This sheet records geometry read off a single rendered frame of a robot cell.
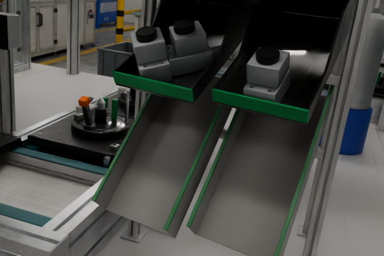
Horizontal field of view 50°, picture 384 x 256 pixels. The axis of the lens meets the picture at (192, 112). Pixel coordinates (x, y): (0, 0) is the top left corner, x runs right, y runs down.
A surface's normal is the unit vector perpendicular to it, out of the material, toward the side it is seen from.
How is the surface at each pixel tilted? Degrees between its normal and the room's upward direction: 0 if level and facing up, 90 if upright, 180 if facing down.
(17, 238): 0
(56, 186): 0
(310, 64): 25
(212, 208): 45
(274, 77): 115
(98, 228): 90
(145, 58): 109
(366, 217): 0
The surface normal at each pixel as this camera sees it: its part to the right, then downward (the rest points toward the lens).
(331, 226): 0.10, -0.95
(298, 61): -0.11, -0.76
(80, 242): 0.95, 0.18
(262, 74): -0.47, 0.61
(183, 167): -0.25, -0.51
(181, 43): 0.24, 0.60
